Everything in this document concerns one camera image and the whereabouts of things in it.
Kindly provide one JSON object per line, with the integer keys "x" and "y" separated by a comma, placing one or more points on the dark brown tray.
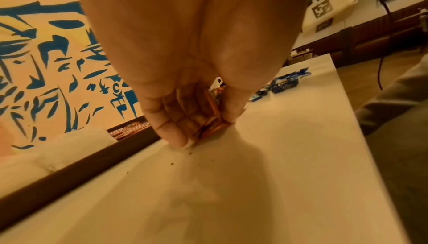
{"x": 60, "y": 182}

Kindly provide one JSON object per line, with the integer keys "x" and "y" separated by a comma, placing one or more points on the row of tea bags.
{"x": 53, "y": 158}

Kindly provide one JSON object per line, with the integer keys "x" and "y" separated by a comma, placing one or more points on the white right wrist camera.
{"x": 328, "y": 10}

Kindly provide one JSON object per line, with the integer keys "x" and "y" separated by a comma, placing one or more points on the pile of red Nescafe sachets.
{"x": 213, "y": 124}

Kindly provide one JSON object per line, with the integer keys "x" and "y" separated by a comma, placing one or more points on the pile of blue sugar sachets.
{"x": 284, "y": 81}

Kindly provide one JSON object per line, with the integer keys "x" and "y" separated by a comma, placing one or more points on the grey trousers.
{"x": 401, "y": 148}

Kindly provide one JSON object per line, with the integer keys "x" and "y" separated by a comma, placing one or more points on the person's left hand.
{"x": 194, "y": 26}

